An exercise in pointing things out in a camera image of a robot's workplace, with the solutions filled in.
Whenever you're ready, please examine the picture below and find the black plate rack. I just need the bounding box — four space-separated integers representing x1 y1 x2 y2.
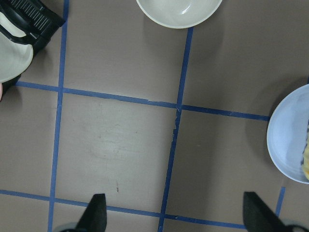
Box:
0 0 65 95

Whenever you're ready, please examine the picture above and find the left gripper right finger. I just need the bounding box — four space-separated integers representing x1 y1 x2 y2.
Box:
242 191 308 232

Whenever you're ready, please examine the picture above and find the white ceramic bowl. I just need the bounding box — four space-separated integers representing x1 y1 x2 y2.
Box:
136 0 223 29

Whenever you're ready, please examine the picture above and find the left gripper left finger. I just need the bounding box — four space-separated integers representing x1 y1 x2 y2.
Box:
54 193 107 232

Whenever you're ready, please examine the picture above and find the cream plate in rack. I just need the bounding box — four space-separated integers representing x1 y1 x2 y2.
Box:
0 12 34 83

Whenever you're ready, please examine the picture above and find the light blue plate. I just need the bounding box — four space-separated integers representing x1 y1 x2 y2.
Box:
267 85 309 184

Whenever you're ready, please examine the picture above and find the pink plate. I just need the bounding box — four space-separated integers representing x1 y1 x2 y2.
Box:
0 83 3 101

